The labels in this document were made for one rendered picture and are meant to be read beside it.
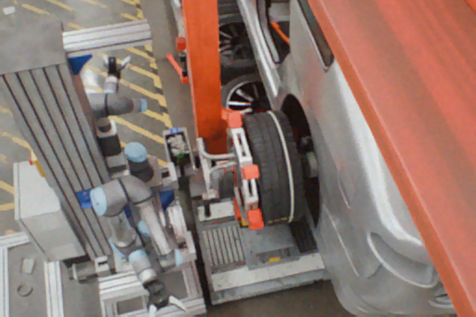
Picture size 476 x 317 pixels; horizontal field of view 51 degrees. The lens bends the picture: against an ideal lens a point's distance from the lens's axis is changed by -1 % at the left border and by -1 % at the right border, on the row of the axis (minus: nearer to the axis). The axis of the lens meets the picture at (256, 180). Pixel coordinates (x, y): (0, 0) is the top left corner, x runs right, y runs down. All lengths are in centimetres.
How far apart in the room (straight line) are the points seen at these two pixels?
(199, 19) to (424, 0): 222
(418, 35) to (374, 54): 4
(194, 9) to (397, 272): 154
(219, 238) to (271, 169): 113
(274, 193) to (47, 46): 133
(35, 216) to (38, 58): 86
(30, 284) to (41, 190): 108
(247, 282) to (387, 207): 169
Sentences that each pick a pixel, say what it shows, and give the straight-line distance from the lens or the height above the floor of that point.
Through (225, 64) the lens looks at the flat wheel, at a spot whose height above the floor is 50.
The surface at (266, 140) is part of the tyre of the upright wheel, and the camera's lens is 268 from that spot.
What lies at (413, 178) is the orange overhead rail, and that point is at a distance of 33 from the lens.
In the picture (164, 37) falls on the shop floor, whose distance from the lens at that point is 517.
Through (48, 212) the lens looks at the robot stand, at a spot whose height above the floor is 123.
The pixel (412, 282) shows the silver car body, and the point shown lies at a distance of 213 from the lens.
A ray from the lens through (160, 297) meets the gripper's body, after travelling 218.
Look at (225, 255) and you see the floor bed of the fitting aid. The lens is 356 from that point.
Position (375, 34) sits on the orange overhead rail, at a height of 300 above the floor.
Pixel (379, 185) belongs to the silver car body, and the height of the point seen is 166.
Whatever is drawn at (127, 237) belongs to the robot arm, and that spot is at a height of 109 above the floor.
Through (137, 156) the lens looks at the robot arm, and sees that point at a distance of 284.
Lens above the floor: 325
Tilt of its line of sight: 55 degrees down
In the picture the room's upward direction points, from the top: 3 degrees clockwise
